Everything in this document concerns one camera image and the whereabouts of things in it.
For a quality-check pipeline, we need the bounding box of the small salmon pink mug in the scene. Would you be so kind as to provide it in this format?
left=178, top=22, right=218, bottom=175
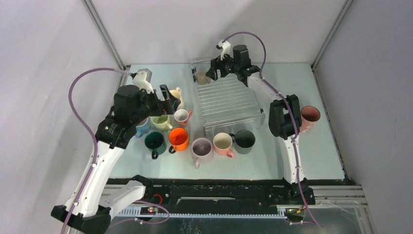
left=173, top=109, right=193, bottom=128

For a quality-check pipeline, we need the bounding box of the cream beige mug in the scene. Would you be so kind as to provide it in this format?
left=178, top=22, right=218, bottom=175
left=170, top=87, right=184, bottom=110

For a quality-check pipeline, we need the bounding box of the mauve grey mug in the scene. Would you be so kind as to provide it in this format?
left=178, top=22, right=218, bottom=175
left=190, top=138, right=214, bottom=169

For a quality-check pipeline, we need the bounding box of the light blue mug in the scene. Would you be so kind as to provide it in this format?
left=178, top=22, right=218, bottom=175
left=135, top=117, right=151, bottom=138

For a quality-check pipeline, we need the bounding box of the clear acrylic dish rack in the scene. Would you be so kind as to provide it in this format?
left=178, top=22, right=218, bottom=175
left=191, top=59, right=265, bottom=137

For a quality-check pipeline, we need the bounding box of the light green mug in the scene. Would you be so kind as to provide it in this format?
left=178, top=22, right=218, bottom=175
left=150, top=115, right=173, bottom=132

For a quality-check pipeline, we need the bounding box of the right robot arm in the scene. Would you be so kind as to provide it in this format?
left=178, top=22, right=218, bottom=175
left=206, top=41, right=305, bottom=204

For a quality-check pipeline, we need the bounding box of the pink patterned mug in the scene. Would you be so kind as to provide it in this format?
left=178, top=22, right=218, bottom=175
left=300, top=106, right=321, bottom=133

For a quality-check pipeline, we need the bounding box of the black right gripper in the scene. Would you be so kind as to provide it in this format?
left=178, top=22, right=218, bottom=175
left=206, top=50, right=240, bottom=81

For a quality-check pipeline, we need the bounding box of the orange mug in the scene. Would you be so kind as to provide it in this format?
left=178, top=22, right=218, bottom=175
left=168, top=127, right=189, bottom=154

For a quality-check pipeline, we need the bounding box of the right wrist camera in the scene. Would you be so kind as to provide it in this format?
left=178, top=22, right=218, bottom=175
left=216, top=40, right=231, bottom=60

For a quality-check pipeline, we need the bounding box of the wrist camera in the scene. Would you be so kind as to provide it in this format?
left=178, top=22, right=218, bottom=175
left=216, top=40, right=231, bottom=60
left=130, top=68, right=154, bottom=94

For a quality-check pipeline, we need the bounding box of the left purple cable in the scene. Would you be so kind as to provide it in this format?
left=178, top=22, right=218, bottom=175
left=60, top=67, right=170, bottom=234

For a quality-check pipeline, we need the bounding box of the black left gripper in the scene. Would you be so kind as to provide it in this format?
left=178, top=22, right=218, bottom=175
left=131, top=84, right=180, bottom=125

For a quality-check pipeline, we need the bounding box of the dark teal mug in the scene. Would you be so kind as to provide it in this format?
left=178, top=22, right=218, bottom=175
left=144, top=131, right=167, bottom=159

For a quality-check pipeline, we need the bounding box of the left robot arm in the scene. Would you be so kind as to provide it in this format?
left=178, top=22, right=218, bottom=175
left=51, top=84, right=180, bottom=234

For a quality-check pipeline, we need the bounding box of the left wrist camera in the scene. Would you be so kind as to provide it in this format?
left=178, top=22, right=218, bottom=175
left=130, top=68, right=154, bottom=94

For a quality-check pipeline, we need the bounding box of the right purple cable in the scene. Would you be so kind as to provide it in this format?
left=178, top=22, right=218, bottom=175
left=223, top=31, right=323, bottom=228

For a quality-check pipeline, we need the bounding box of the dark grey mug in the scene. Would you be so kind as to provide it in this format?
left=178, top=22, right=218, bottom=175
left=229, top=130, right=256, bottom=155

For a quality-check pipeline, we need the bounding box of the purple cable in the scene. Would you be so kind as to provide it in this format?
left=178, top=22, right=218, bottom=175
left=223, top=31, right=323, bottom=228
left=60, top=67, right=170, bottom=234

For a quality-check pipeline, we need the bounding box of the small beige cup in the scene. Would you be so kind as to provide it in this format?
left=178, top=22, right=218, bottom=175
left=196, top=71, right=210, bottom=85

